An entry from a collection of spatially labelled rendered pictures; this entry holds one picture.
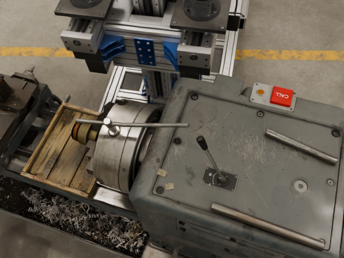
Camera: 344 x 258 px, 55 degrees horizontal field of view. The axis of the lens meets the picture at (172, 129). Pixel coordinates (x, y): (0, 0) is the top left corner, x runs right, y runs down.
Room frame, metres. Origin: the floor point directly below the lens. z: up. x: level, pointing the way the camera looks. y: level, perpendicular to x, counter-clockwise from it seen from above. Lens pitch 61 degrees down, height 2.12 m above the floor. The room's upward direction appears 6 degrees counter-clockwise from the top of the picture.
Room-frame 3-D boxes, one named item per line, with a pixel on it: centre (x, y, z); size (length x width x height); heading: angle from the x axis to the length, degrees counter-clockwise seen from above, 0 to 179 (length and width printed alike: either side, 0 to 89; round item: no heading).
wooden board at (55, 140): (0.64, 0.41, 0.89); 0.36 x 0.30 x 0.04; 156
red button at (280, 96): (0.55, -0.34, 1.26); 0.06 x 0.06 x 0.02; 66
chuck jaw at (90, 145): (0.47, 0.26, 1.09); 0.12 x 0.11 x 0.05; 156
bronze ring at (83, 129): (0.59, 0.30, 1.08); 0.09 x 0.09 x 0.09; 66
